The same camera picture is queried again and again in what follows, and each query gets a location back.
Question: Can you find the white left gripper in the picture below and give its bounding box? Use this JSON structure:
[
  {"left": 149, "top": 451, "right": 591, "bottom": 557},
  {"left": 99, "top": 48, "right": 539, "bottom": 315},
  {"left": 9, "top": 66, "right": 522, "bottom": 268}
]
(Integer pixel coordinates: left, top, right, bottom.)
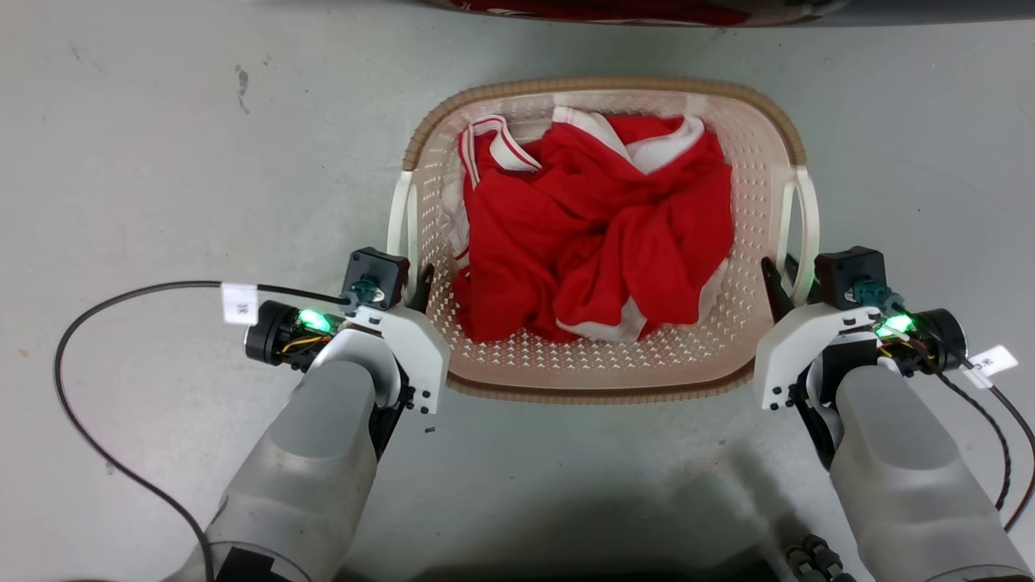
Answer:
[{"left": 346, "top": 264, "right": 452, "bottom": 415}]

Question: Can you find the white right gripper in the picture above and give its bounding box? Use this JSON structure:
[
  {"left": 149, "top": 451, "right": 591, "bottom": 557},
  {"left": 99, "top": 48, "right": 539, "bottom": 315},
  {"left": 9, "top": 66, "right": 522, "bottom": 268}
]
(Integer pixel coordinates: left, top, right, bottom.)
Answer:
[{"left": 753, "top": 253, "right": 882, "bottom": 412}]

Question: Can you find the beige plastic laundry basket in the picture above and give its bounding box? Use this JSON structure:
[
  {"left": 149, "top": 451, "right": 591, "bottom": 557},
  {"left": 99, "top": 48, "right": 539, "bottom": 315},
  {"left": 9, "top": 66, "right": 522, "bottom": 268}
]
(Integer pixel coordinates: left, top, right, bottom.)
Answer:
[{"left": 387, "top": 77, "right": 821, "bottom": 405}]

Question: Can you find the red and white garment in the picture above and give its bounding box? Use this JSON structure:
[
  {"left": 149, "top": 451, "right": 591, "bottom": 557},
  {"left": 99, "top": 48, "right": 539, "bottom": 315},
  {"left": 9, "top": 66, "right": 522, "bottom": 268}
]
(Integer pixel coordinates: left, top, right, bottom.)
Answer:
[{"left": 443, "top": 105, "right": 735, "bottom": 344}]

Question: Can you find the white left cable label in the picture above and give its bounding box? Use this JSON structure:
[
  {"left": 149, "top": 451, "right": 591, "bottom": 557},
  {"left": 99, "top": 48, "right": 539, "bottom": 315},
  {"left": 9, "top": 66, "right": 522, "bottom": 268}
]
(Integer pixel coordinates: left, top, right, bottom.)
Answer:
[{"left": 221, "top": 282, "right": 260, "bottom": 327}]

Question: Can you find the white cable label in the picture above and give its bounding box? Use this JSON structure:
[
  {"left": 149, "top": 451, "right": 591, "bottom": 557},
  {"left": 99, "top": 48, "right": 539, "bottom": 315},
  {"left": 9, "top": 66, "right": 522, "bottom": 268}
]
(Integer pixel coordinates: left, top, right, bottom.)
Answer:
[
  {"left": 961, "top": 345, "right": 1019, "bottom": 390},
  {"left": 221, "top": 282, "right": 260, "bottom": 327}
]

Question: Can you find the white right cable label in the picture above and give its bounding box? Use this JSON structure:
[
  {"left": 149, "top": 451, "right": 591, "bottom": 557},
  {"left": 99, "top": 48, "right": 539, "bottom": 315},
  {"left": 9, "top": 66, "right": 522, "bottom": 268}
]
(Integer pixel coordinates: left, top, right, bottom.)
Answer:
[{"left": 961, "top": 345, "right": 1019, "bottom": 390}]

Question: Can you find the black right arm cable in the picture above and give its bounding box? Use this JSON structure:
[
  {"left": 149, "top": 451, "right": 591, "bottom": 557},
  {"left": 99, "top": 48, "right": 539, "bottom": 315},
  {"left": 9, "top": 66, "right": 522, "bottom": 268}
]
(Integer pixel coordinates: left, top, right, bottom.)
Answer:
[{"left": 889, "top": 302, "right": 1035, "bottom": 534}]

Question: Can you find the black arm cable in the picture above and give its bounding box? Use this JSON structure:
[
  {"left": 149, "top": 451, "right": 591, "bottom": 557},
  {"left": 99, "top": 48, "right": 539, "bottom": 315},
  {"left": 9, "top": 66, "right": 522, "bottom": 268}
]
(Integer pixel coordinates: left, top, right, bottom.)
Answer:
[
  {"left": 53, "top": 280, "right": 350, "bottom": 582},
  {"left": 889, "top": 302, "right": 1035, "bottom": 534}
]

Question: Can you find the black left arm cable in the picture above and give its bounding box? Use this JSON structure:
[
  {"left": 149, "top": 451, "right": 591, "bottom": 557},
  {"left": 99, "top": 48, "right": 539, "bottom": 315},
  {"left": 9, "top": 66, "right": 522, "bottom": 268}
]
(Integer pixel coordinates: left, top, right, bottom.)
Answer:
[{"left": 53, "top": 280, "right": 350, "bottom": 582}]

